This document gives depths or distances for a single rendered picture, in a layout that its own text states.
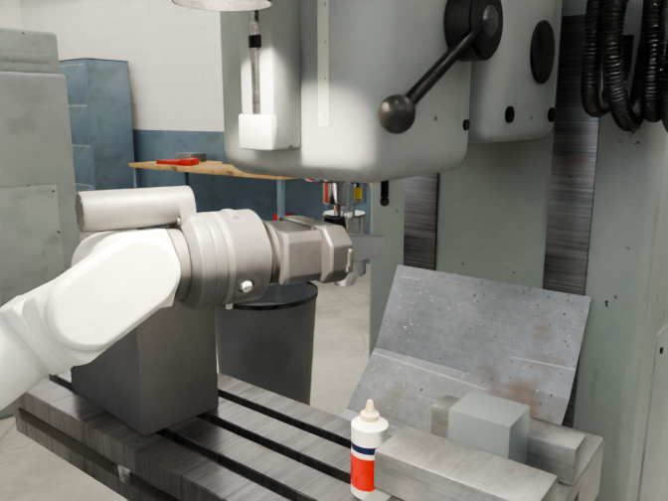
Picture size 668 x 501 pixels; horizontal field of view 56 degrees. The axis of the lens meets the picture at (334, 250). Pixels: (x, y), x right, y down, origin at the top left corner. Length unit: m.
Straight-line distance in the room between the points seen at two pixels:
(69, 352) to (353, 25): 0.34
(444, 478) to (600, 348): 0.46
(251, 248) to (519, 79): 0.35
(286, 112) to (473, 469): 0.35
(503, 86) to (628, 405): 0.51
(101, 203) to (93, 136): 7.29
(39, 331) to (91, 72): 7.39
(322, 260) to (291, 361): 2.05
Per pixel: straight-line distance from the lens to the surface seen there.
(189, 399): 0.90
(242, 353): 2.61
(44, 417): 1.04
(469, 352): 0.98
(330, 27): 0.55
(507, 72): 0.70
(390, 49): 0.54
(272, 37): 0.55
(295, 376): 2.69
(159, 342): 0.84
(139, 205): 0.55
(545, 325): 0.95
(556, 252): 0.95
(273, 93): 0.54
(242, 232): 0.57
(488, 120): 0.68
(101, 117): 7.89
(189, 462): 0.81
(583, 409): 1.01
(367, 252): 0.64
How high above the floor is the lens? 1.37
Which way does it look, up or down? 12 degrees down
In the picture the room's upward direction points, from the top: straight up
